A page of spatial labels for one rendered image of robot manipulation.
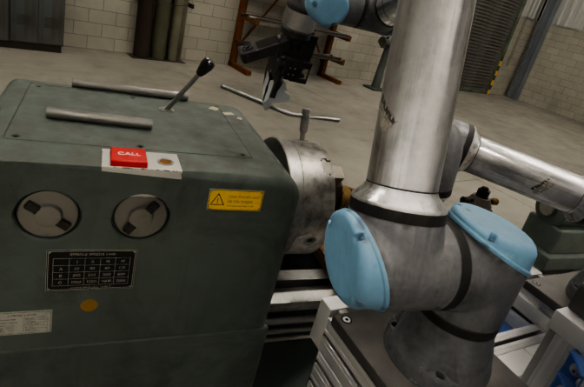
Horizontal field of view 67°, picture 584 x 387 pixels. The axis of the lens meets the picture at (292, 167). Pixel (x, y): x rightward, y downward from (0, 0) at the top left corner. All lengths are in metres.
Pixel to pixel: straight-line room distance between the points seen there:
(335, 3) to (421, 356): 0.61
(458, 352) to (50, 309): 0.71
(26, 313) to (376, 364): 0.63
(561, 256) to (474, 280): 1.43
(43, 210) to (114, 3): 6.97
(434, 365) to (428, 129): 0.32
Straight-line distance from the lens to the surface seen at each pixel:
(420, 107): 0.51
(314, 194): 1.08
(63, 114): 0.99
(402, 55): 0.52
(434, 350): 0.65
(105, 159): 0.83
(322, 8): 0.87
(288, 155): 1.09
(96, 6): 7.67
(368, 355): 0.68
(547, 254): 1.95
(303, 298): 1.24
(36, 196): 0.85
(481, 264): 0.58
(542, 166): 1.09
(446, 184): 0.91
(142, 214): 0.85
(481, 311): 0.62
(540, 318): 1.13
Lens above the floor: 1.60
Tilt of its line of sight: 22 degrees down
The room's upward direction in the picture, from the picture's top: 15 degrees clockwise
